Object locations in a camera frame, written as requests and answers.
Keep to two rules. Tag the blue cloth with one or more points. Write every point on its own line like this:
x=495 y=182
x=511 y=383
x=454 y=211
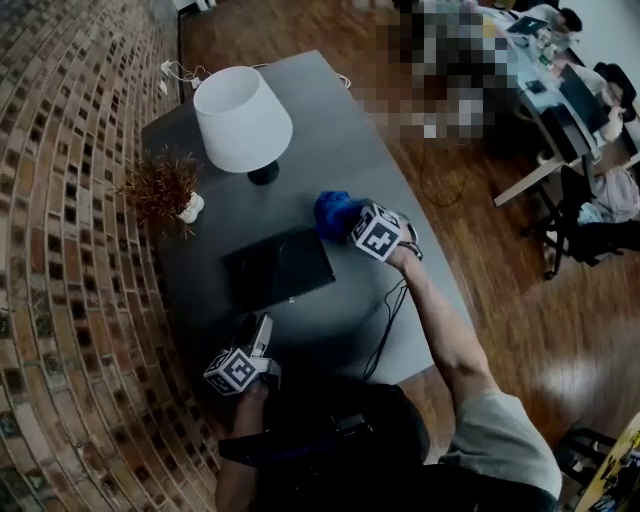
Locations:
x=335 y=212

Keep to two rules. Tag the pink backpack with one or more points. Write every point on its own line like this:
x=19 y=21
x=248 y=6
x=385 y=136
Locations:
x=620 y=195

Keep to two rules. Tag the black metal stool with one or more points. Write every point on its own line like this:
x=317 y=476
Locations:
x=585 y=450

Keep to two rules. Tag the black office chair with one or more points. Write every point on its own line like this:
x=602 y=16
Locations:
x=570 y=235

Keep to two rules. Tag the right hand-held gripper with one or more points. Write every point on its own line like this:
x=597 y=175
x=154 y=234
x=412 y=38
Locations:
x=377 y=232

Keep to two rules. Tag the person's torso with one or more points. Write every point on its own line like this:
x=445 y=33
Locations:
x=350 y=450

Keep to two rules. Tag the person's right forearm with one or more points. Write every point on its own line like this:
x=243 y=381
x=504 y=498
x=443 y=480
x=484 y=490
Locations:
x=440 y=325

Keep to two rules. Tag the light blue garment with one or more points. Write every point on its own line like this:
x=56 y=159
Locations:
x=591 y=212

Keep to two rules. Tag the yellow printed board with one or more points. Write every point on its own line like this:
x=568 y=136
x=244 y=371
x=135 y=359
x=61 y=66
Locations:
x=617 y=470

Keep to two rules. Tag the white office desk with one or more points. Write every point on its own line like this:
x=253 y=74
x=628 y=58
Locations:
x=540 y=100

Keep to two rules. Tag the person's left forearm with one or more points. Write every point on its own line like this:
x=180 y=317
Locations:
x=250 y=415

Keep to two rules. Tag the black laptop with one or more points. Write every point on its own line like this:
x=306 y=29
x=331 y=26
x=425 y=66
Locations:
x=582 y=100

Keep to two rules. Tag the black computer case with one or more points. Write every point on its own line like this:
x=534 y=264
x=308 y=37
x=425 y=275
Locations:
x=567 y=135

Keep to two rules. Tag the silver laptop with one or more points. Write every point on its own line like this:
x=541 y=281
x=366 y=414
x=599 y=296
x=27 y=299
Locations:
x=527 y=25

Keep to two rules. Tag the small black tablet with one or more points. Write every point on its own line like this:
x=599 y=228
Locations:
x=535 y=86

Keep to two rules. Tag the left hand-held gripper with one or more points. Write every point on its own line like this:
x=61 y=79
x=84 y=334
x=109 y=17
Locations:
x=232 y=372

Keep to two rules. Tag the white table lamp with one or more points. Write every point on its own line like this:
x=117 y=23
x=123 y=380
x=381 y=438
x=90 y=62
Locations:
x=240 y=120

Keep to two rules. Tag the orange plant in white pot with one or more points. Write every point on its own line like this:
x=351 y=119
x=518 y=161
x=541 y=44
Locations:
x=160 y=187

